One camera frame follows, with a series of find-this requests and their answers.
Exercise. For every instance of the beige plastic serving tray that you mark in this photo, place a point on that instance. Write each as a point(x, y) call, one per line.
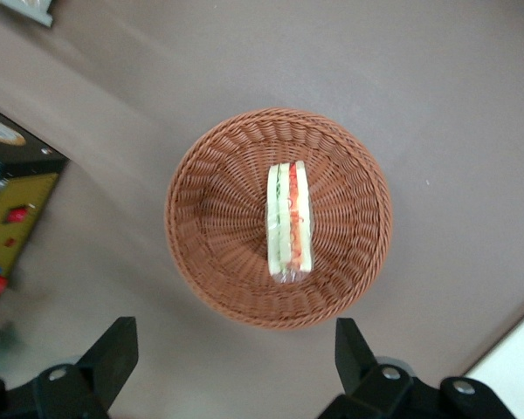
point(515, 371)

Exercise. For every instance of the white tray with snack bags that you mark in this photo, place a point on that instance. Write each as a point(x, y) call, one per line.
point(30, 11)

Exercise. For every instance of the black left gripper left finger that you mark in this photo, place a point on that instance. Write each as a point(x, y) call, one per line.
point(109, 362)

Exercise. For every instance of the black food warmer display case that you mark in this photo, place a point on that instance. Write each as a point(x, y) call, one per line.
point(17, 205)

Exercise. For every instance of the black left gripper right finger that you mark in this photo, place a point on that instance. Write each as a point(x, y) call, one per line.
point(358, 366)

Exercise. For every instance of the triangle sandwich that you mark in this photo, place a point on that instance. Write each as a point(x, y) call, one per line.
point(288, 218)

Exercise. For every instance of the brown round wicker basket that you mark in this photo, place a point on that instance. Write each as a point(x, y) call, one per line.
point(227, 196)

